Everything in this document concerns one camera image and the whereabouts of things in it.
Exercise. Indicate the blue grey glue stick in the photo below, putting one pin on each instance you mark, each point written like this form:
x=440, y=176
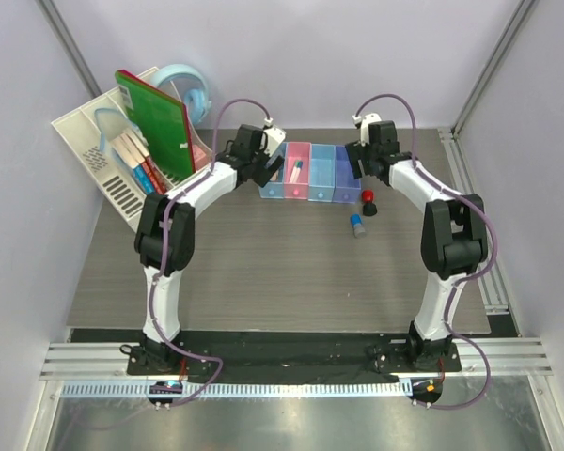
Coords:
x=357, y=226

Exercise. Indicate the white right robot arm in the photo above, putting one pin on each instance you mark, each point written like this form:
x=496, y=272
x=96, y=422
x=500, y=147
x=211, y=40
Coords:
x=453, y=240

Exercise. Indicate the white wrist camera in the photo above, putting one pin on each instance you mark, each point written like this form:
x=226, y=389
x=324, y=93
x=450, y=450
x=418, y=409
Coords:
x=362, y=123
x=274, y=137

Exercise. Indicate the pink box in rack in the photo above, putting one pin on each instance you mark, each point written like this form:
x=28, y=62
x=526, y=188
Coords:
x=201, y=157

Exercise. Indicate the four colour drawer organizer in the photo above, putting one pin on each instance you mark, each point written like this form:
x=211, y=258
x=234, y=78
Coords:
x=314, y=172

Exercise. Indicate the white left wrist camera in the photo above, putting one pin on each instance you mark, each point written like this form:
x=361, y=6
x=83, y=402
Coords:
x=274, y=137

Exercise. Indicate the blue and red books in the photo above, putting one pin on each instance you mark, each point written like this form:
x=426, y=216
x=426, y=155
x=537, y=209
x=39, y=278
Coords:
x=147, y=178

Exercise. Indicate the green folder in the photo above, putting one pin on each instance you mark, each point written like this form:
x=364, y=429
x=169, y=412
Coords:
x=163, y=122

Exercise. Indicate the green capped marker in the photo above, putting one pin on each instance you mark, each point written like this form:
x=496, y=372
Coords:
x=299, y=169

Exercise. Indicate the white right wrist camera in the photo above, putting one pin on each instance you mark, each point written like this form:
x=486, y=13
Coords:
x=362, y=123

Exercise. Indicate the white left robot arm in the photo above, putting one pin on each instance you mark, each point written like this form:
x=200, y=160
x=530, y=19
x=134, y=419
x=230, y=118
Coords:
x=165, y=240

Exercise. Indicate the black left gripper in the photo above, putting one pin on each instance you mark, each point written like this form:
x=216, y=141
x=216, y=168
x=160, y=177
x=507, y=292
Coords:
x=271, y=169

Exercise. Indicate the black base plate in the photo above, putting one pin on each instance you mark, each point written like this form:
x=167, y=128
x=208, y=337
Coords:
x=274, y=358

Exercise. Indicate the white slotted cable duct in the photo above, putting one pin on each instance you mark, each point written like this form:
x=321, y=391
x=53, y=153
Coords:
x=164, y=389

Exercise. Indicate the light blue headphones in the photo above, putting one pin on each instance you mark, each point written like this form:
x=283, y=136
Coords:
x=197, y=98

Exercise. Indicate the red black stamp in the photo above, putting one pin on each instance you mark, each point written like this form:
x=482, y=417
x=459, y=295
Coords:
x=369, y=207

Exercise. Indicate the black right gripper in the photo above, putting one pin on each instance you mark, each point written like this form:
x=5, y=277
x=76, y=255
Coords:
x=352, y=152

